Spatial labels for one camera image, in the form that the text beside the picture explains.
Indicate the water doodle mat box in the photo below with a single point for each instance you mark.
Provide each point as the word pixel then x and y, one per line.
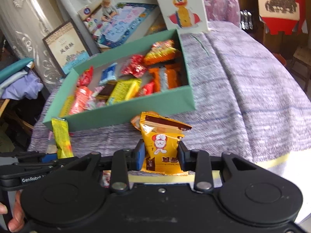
pixel 112 23

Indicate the red paper gift bag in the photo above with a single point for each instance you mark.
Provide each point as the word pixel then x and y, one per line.
pixel 288 16

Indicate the red foil snack packet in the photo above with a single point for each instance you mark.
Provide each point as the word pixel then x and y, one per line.
pixel 134 66

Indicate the clear packet pink cake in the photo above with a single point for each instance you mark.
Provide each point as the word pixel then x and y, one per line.
pixel 105 180

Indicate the yellow rabbit snack packet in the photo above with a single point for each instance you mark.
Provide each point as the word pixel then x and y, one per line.
pixel 161 136

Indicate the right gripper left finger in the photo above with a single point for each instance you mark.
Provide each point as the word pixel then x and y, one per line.
pixel 123 161

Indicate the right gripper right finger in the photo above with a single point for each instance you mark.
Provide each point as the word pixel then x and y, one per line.
pixel 199 162

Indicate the pineapple cake gift box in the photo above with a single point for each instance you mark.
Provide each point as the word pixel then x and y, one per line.
pixel 66 47

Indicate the yellow Winsun packet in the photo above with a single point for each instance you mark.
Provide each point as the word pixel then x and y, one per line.
pixel 67 106

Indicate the mint green cardboard box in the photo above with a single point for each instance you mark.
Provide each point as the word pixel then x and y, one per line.
pixel 148 74

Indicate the long orange silver snack packet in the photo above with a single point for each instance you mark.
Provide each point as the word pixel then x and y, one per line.
pixel 166 77

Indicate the yellow stick candy packet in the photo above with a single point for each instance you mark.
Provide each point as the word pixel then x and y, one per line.
pixel 62 138

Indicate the folded purple and teal clothes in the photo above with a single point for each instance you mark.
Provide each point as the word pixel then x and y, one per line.
pixel 19 81

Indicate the orange-red snack packet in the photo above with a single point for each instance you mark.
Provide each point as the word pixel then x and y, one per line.
pixel 82 95

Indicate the yellow printed snack packet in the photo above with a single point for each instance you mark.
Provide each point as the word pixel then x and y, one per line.
pixel 124 90

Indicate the roly-poly duck toy box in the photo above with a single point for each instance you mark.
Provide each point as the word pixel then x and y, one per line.
pixel 187 16

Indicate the orange noodle snack bag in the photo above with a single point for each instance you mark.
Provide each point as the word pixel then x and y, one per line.
pixel 161 51

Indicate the person's left hand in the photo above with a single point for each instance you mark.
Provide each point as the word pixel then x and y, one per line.
pixel 17 222

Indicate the blue white biscuit packet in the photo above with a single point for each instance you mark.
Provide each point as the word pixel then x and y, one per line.
pixel 108 75

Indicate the small red packet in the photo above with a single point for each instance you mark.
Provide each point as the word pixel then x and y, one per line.
pixel 147 89

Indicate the pink patterned white packet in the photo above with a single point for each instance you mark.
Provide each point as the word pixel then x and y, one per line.
pixel 95 101

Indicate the red Skittles packet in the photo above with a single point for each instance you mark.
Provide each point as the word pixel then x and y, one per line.
pixel 85 78

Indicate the wooden chair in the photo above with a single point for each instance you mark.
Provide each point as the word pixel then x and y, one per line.
pixel 302 56

